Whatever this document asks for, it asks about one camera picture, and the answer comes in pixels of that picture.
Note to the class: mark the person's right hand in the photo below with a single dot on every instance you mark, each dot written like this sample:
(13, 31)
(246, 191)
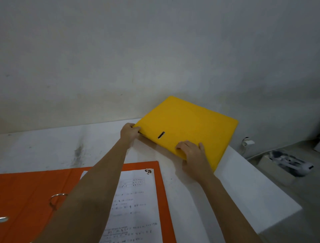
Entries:
(195, 160)

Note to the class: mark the person's left hand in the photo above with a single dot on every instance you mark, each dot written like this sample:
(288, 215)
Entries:
(128, 134)

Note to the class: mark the person's left fingers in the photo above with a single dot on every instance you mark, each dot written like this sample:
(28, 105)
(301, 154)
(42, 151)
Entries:
(133, 125)

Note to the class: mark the person's right thumb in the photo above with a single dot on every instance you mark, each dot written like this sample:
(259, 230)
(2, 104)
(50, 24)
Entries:
(202, 148)

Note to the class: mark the person's right forearm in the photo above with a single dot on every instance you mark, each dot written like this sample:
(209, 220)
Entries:
(225, 207)

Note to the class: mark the person's left forearm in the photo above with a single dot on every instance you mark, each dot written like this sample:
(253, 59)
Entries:
(90, 195)

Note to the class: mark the printed paper sheets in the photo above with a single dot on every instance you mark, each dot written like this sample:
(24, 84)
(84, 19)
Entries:
(135, 207)

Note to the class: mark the black and white shoes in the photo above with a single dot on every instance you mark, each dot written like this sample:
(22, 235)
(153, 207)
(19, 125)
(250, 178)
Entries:
(290, 161)

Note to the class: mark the metal binder lever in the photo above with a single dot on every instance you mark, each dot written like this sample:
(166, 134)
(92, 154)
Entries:
(3, 219)

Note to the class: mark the white wall socket plug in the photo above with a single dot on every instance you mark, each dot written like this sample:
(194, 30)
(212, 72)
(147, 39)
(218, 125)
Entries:
(247, 142)

